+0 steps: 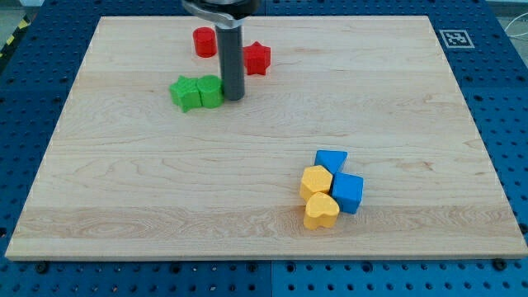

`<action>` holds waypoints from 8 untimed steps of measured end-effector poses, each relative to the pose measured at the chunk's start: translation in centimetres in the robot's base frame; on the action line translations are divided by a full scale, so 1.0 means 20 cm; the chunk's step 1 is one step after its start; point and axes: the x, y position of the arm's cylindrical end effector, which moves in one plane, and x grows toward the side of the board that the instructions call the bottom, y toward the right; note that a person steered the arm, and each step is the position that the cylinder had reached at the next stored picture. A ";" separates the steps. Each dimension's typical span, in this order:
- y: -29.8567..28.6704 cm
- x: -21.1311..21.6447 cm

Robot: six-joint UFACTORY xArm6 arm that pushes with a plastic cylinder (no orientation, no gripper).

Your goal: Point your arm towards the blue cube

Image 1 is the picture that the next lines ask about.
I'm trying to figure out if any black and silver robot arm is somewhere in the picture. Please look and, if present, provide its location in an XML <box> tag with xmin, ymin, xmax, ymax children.
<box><xmin>181</xmin><ymin>0</ymin><xmax>262</xmax><ymax>29</ymax></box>

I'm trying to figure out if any blue cube block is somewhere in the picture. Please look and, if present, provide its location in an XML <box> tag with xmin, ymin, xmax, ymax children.
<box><xmin>331</xmin><ymin>172</ymin><xmax>364</xmax><ymax>215</ymax></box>

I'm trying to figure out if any yellow pentagon block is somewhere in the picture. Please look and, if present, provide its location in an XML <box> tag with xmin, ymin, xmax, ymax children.
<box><xmin>299</xmin><ymin>165</ymin><xmax>333</xmax><ymax>202</ymax></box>

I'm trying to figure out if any blue triangle block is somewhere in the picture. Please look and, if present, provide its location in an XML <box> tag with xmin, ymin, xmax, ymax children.
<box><xmin>314</xmin><ymin>150</ymin><xmax>348</xmax><ymax>174</ymax></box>

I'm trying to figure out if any green cylinder block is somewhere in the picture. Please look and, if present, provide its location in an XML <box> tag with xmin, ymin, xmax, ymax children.
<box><xmin>196</xmin><ymin>75</ymin><xmax>224</xmax><ymax>108</ymax></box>

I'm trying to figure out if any yellow heart block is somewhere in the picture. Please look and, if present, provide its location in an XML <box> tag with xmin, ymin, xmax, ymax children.
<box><xmin>303</xmin><ymin>192</ymin><xmax>340</xmax><ymax>230</ymax></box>

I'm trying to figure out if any red star block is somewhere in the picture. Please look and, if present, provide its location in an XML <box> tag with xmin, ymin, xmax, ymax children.
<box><xmin>243</xmin><ymin>41</ymin><xmax>271</xmax><ymax>75</ymax></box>

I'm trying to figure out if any green star block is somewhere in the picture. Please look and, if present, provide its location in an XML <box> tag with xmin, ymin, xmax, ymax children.
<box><xmin>169</xmin><ymin>76</ymin><xmax>202</xmax><ymax>113</ymax></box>

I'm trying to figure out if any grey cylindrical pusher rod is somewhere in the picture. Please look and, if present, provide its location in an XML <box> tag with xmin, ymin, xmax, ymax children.
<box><xmin>215</xmin><ymin>26</ymin><xmax>245</xmax><ymax>101</ymax></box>

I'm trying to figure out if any red cylinder block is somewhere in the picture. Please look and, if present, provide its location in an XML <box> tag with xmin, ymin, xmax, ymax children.
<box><xmin>192</xmin><ymin>26</ymin><xmax>217</xmax><ymax>58</ymax></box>

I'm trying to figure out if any light wooden board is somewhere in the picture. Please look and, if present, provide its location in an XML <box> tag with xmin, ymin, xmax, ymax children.
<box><xmin>6</xmin><ymin>16</ymin><xmax>527</xmax><ymax>262</ymax></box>

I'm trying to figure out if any white fiducial marker tag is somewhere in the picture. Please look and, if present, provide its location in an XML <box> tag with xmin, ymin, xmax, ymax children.
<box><xmin>439</xmin><ymin>29</ymin><xmax>474</xmax><ymax>50</ymax></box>

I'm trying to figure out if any white cable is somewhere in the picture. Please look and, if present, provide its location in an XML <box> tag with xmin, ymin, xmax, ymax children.
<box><xmin>503</xmin><ymin>11</ymin><xmax>528</xmax><ymax>42</ymax></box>

